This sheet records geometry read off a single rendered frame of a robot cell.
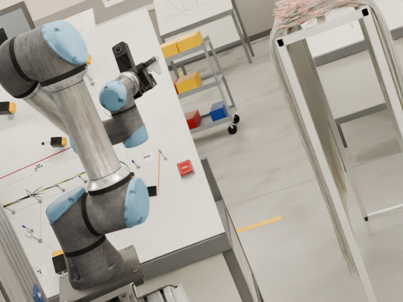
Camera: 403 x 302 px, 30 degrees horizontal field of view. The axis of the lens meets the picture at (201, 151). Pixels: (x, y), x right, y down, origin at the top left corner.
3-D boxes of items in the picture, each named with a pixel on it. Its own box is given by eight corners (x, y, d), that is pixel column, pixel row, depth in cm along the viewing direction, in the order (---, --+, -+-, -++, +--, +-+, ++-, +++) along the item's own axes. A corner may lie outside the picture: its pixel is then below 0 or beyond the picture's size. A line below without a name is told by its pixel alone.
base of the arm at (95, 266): (127, 271, 191) (112, 237, 189) (72, 296, 190) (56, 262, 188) (122, 253, 206) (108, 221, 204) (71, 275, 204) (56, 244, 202)
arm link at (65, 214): (72, 236, 203) (51, 192, 200) (116, 224, 199) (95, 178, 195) (54, 257, 192) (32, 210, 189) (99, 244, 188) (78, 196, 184)
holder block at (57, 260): (69, 293, 279) (59, 289, 270) (60, 262, 284) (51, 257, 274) (80, 289, 279) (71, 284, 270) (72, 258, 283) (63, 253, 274)
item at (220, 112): (241, 120, 816) (205, 27, 790) (238, 133, 768) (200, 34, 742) (158, 149, 836) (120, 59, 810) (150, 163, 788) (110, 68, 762)
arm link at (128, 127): (120, 146, 218) (105, 111, 215) (154, 135, 214) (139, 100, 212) (111, 155, 211) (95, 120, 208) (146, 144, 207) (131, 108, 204)
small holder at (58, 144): (46, 142, 301) (39, 136, 295) (68, 141, 300) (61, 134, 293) (45, 153, 300) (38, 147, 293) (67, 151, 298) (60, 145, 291)
